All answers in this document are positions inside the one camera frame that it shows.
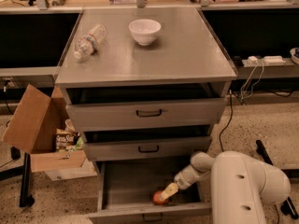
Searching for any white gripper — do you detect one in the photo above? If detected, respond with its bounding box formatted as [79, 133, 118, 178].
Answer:
[160, 165, 200, 201]

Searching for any red apple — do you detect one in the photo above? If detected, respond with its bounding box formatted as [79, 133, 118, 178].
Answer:
[153, 190, 168, 205]

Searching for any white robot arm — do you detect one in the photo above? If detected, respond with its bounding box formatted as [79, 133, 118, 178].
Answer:
[153, 151, 291, 224]

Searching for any bottom grey drawer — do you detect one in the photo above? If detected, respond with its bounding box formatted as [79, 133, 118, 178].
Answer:
[89, 156, 211, 224]

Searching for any grey drawer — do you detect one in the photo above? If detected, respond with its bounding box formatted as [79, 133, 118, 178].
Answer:
[66, 98, 225, 132]
[83, 136, 211, 161]
[89, 156, 211, 224]

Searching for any middle grey drawer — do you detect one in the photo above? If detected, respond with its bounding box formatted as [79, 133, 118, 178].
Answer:
[83, 136, 211, 161]

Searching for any grey metal drawer cabinet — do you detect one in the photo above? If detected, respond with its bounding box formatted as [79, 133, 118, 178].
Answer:
[55, 7, 238, 224]

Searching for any top grey drawer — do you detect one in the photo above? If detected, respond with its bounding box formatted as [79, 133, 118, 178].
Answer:
[66, 98, 225, 132]

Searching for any black stand leg right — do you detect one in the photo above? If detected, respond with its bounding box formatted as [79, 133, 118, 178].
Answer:
[256, 140, 299, 219]

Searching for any black stand leg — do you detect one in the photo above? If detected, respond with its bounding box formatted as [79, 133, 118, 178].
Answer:
[256, 140, 299, 219]
[0, 153, 35, 207]

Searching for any sea salt snack bag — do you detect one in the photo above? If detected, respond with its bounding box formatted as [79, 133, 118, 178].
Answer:
[55, 129, 78, 152]

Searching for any black stand leg left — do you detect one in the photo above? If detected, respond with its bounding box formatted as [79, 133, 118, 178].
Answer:
[0, 153, 35, 207]

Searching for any white power strip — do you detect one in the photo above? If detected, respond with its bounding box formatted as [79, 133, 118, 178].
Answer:
[246, 56, 286, 66]

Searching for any brown cardboard box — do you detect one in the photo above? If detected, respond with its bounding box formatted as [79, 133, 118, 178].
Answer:
[2, 85, 86, 173]

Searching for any white bowl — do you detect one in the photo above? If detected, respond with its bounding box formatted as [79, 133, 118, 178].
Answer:
[129, 19, 162, 46]

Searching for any clear plastic water bottle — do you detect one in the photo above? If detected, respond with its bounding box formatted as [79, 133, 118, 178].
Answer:
[74, 23, 107, 60]

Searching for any black power cable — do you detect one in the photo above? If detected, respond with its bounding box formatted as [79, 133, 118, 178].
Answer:
[218, 91, 235, 153]

